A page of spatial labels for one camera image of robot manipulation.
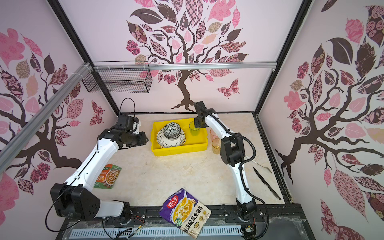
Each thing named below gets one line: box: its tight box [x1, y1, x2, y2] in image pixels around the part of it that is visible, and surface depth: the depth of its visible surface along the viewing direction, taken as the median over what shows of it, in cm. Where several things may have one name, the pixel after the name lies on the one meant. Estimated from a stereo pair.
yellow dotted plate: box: [156, 128, 187, 149], surface depth 100 cm
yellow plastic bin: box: [151, 118, 209, 157], surface depth 99 cm
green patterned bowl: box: [163, 122, 181, 140], surface depth 100 cm
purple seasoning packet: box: [159, 188, 212, 239], surface depth 75 cm
